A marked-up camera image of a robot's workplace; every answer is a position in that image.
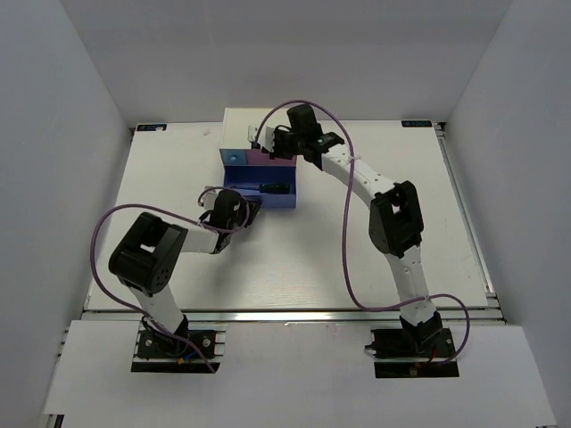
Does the purple-blue wide drawer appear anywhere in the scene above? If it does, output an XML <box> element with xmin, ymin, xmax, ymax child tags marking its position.
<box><xmin>223</xmin><ymin>164</ymin><xmax>297</xmax><ymax>210</ymax></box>

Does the green handled screwdriver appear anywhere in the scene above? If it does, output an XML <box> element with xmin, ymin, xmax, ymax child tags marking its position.
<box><xmin>231</xmin><ymin>183</ymin><xmax>290</xmax><ymax>194</ymax></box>

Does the pink drawer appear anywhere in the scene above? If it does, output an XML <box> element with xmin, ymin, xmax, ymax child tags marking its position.
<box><xmin>245</xmin><ymin>149</ymin><xmax>296</xmax><ymax>167</ymax></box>

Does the light blue small drawer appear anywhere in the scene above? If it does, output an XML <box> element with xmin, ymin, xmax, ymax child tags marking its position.
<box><xmin>219</xmin><ymin>148</ymin><xmax>249</xmax><ymax>167</ymax></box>

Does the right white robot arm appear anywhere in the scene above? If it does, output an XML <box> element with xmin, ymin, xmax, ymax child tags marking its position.
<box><xmin>263</xmin><ymin>103</ymin><xmax>443</xmax><ymax>356</ymax></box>

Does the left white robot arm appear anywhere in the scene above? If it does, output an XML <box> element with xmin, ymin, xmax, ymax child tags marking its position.
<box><xmin>108</xmin><ymin>187</ymin><xmax>261</xmax><ymax>356</ymax></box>

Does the white drawer cabinet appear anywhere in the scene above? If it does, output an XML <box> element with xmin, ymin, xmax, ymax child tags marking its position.
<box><xmin>219</xmin><ymin>107</ymin><xmax>270</xmax><ymax>149</ymax></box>

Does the blue label sticker right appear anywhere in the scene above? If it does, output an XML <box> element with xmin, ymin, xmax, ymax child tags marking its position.
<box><xmin>401</xmin><ymin>119</ymin><xmax>433</xmax><ymax>128</ymax></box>

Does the blue label sticker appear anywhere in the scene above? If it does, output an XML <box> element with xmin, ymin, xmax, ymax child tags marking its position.
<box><xmin>136</xmin><ymin>124</ymin><xmax>167</xmax><ymax>132</ymax></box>
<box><xmin>401</xmin><ymin>119</ymin><xmax>433</xmax><ymax>128</ymax></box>

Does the blue label sticker left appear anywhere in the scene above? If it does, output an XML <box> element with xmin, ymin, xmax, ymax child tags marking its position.
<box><xmin>136</xmin><ymin>124</ymin><xmax>167</xmax><ymax>132</ymax></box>

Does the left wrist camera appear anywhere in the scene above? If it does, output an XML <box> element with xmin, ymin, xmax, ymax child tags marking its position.
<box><xmin>197</xmin><ymin>186</ymin><xmax>220</xmax><ymax>210</ymax></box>

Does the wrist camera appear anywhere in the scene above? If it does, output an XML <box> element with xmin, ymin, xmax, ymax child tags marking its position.
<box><xmin>197</xmin><ymin>186</ymin><xmax>220</xmax><ymax>210</ymax></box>
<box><xmin>247</xmin><ymin>125</ymin><xmax>275</xmax><ymax>159</ymax></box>

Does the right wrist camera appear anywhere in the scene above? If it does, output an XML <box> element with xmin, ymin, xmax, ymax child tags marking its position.
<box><xmin>247</xmin><ymin>125</ymin><xmax>275</xmax><ymax>159</ymax></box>

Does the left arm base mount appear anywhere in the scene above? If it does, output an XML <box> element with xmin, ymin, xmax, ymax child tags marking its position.
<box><xmin>130</xmin><ymin>317</ymin><xmax>226</xmax><ymax>375</ymax></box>

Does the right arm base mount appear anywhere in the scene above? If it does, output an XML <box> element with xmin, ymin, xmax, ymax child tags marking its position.
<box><xmin>364</xmin><ymin>328</ymin><xmax>459</xmax><ymax>379</ymax></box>

